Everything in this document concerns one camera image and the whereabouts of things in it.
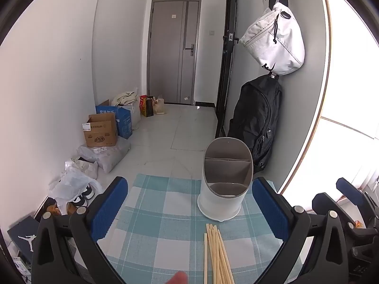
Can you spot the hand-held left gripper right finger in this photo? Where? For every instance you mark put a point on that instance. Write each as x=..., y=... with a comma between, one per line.
x=269, y=210

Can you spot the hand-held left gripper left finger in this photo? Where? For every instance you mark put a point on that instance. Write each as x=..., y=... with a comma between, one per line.
x=109, y=210

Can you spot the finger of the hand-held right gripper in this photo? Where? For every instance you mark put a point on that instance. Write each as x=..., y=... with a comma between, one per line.
x=328, y=205
x=349, y=188

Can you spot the white utensil holder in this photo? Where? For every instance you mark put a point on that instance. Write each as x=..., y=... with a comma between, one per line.
x=219, y=205

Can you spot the bundle of wooden chopsticks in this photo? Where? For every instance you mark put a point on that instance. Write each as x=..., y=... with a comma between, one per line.
x=217, y=257

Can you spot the person's left hand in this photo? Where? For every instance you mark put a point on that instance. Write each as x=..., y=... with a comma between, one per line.
x=177, y=278

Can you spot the black white sneakers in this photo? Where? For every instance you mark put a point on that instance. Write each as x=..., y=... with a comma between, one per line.
x=87, y=193

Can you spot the crumpled white plastic bag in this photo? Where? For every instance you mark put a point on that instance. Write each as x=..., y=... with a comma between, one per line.
x=69, y=186

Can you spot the white parcel bags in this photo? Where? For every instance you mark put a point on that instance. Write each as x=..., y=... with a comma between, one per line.
x=84, y=167

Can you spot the grey parcel bag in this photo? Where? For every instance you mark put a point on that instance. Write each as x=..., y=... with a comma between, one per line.
x=114, y=155

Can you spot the brown shoes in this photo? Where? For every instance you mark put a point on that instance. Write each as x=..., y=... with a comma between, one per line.
x=53, y=210

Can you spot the teal plaid tablecloth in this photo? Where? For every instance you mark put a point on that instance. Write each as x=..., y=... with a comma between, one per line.
x=165, y=207

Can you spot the brown cardboard box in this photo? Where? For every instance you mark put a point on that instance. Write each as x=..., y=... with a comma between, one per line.
x=100, y=133

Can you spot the black backpack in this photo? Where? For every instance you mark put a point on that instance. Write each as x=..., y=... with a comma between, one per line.
x=256, y=124

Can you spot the navy shoe box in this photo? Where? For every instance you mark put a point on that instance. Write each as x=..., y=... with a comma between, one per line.
x=25, y=236

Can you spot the blue cardboard box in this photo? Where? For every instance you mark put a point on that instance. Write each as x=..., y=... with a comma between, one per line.
x=124, y=121

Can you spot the beige cloth on bin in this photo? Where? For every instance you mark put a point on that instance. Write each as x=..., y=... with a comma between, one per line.
x=134, y=115

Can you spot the bright window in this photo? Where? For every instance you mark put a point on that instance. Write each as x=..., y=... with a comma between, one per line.
x=346, y=80

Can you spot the red yellow bag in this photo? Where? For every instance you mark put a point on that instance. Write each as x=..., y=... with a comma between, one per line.
x=143, y=102

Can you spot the beige plastic bag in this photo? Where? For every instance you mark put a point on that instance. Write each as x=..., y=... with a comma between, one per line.
x=160, y=105

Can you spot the black metal door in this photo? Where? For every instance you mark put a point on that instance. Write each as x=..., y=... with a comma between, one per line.
x=226, y=65

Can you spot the white sling bag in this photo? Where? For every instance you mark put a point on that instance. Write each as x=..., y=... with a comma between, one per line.
x=275, y=44

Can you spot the grey door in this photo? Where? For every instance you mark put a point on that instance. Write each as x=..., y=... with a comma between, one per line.
x=168, y=50

